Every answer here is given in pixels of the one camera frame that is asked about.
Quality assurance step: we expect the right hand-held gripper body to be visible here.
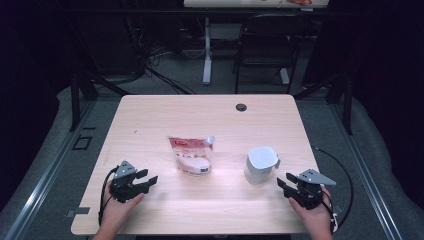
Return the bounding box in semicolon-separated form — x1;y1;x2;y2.
283;168;337;211

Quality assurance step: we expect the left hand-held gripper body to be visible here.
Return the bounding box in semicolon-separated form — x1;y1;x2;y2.
109;160;151;204

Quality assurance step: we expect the red and clear plastic pouch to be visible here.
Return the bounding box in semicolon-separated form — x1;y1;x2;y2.
167;135;217;177

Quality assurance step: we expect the person's right hand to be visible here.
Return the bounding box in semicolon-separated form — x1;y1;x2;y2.
288;185;334;233

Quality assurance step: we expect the person's left hand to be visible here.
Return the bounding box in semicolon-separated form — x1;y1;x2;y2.
100;186;146;231

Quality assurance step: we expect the black metal stand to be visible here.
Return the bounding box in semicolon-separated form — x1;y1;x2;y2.
293;71;355;136
68;71;132;133

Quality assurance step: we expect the black folding chair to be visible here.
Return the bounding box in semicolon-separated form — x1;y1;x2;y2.
232;13;315;95

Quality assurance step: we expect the white-legged background desk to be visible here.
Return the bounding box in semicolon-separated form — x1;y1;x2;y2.
183;0;330;86

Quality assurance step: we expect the black curtain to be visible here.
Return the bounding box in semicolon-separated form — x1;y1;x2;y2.
0;0;81;204
313;0;424;211

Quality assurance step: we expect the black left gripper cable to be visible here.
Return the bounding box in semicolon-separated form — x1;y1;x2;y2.
97;165;120;226

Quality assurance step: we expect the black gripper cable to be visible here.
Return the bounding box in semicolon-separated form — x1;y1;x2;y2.
311;146;354;233
97;165;120;226

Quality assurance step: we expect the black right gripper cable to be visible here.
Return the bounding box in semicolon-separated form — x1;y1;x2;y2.
311;146;354;233

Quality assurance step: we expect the aluminium floor rail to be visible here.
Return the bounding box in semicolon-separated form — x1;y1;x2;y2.
2;99;98;240
328;99;405;240

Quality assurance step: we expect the bundle of floor cables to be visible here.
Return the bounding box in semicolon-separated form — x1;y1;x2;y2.
125;18;198;96

